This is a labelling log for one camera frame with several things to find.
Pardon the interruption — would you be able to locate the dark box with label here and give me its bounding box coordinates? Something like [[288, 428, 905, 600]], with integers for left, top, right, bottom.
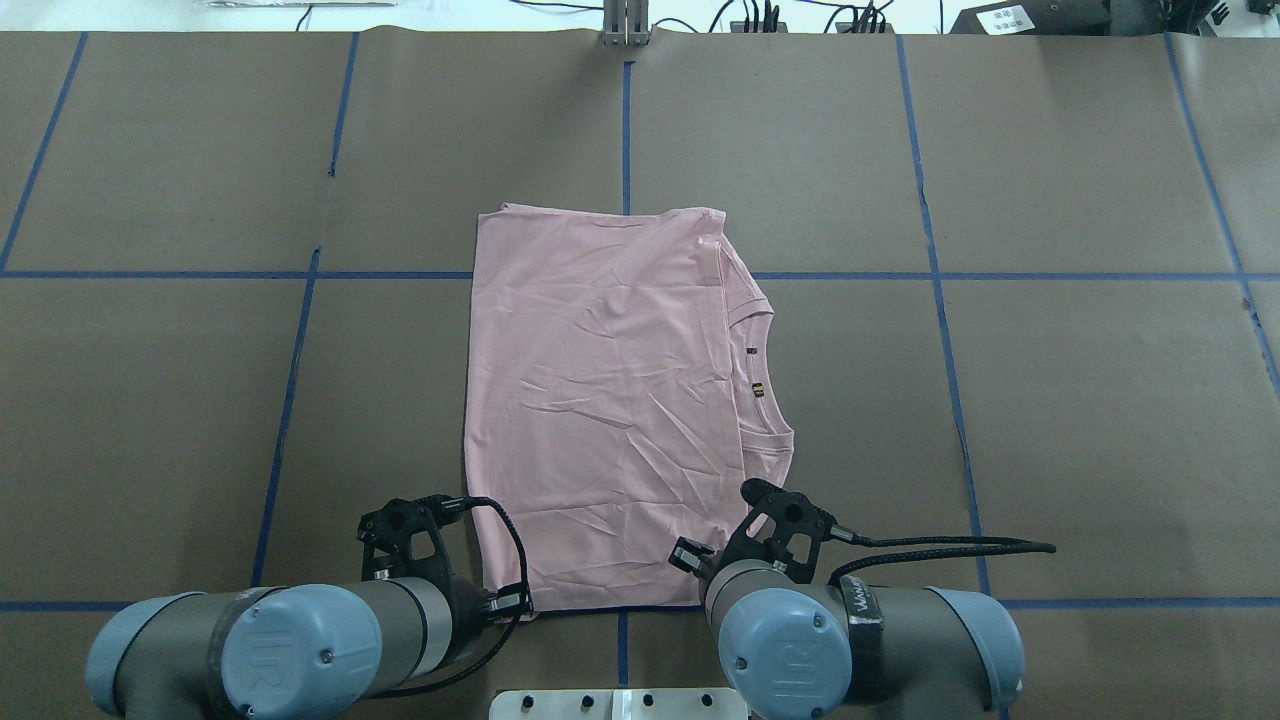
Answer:
[[946, 1, 1112, 36]]

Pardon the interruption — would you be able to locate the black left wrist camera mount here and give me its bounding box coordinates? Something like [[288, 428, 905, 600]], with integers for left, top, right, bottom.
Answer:
[[356, 495, 472, 587]]

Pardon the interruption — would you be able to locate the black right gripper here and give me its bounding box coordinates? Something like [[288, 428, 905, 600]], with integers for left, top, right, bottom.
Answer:
[[668, 538, 762, 601]]

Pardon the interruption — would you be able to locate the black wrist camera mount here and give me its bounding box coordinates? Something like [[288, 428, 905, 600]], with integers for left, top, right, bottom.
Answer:
[[356, 495, 472, 587], [719, 478, 837, 584]]

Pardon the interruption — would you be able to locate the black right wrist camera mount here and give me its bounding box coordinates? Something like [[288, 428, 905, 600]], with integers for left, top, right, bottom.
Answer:
[[719, 478, 837, 584]]

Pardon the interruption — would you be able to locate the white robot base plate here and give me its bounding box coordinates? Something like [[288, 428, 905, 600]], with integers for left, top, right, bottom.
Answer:
[[488, 687, 753, 719]]

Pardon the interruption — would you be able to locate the pink Snoopy t-shirt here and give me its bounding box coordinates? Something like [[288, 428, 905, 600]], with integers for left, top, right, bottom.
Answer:
[[463, 204, 795, 614]]

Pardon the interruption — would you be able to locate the aluminium frame post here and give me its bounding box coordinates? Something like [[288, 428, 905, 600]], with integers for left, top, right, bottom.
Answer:
[[600, 0, 652, 47]]

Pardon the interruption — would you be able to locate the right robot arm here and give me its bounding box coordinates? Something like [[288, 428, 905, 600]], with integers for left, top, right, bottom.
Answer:
[[669, 537, 1027, 719]]

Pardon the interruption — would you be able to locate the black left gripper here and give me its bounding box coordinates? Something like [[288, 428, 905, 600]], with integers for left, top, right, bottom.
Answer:
[[448, 580, 532, 651]]

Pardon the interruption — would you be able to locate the black power strip with plugs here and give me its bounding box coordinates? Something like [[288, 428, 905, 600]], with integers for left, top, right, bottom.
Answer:
[[709, 1, 893, 35]]

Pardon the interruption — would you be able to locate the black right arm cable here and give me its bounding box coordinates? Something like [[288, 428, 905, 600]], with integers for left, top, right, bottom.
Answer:
[[826, 528, 1057, 591]]

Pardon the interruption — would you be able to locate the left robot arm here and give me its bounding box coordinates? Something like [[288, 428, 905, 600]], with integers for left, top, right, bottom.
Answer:
[[84, 577, 531, 719]]

